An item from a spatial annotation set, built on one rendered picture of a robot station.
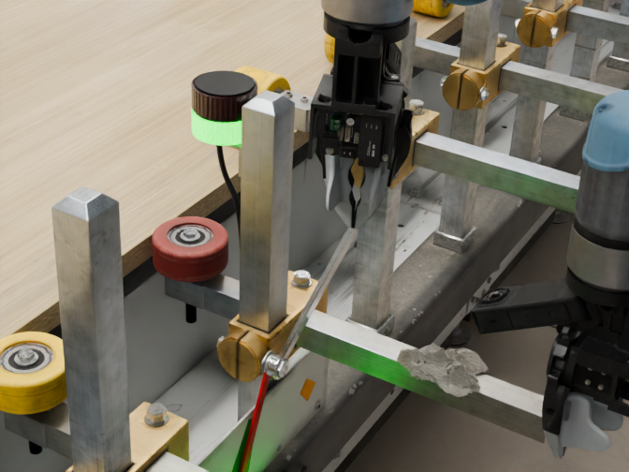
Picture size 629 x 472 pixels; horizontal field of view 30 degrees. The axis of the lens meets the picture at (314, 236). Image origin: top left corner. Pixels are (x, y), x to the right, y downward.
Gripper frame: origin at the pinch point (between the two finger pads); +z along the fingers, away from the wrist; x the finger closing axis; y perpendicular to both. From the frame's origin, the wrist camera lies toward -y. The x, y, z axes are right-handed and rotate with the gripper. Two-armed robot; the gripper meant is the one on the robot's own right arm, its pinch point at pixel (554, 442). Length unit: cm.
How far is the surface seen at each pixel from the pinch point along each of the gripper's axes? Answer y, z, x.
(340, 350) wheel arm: -22.4, -2.6, -1.6
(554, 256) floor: -49, 82, 161
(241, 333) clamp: -30.3, -5.1, -7.4
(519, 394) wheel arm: -4.1, -3.7, 0.3
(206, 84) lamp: -35.4, -29.6, -5.4
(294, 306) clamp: -28.4, -5.1, -0.6
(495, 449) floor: -33, 82, 87
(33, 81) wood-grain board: -81, -9, 20
